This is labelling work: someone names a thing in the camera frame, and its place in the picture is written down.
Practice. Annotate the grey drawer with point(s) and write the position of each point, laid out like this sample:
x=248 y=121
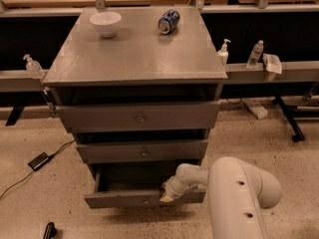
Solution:
x=142 y=151
x=130 y=184
x=135 y=117

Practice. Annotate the black power adapter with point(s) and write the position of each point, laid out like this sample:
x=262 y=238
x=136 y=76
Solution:
x=37 y=162

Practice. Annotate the grey middle drawer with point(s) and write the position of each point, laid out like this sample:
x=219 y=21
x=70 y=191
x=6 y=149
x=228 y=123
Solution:
x=142 y=151

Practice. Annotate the black object bottom left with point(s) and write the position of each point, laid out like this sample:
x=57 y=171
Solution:
x=50 y=231

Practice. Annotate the blue soda can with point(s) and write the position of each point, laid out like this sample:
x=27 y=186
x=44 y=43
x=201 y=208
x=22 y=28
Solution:
x=168 y=21

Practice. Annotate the white box on floor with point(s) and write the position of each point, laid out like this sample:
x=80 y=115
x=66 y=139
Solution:
x=257 y=109

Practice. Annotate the clear pump bottle left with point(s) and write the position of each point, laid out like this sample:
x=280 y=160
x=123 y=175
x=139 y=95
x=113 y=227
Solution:
x=33 y=67

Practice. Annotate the grey top drawer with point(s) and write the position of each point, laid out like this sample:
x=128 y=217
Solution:
x=135 y=117

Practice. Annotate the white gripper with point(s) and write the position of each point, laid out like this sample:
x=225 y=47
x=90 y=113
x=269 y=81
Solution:
x=174 y=185

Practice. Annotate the grey bottom drawer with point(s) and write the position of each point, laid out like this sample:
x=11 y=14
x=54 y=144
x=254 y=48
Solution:
x=130 y=184

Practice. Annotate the black table leg left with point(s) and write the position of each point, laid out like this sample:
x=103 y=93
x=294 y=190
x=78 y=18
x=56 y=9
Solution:
x=14 y=115

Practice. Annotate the clear plastic water bottle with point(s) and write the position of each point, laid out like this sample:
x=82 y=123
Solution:
x=255 y=54

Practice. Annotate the white ceramic bowl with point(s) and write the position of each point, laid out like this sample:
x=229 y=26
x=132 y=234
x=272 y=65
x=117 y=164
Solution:
x=106 y=23

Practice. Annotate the grey metal shelf rail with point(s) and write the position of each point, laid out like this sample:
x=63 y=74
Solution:
x=304 y=71

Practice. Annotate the black stand leg with caster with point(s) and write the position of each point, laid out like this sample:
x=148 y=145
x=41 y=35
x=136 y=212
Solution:
x=292 y=113

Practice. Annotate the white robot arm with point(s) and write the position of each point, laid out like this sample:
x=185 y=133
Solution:
x=237 y=193

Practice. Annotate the crumpled white paper packet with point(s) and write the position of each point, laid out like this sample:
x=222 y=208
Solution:
x=272 y=63

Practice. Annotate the white pump bottle right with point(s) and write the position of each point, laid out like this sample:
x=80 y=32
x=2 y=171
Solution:
x=223 y=52

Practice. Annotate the grey wooden drawer cabinet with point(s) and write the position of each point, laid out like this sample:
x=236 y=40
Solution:
x=138 y=65

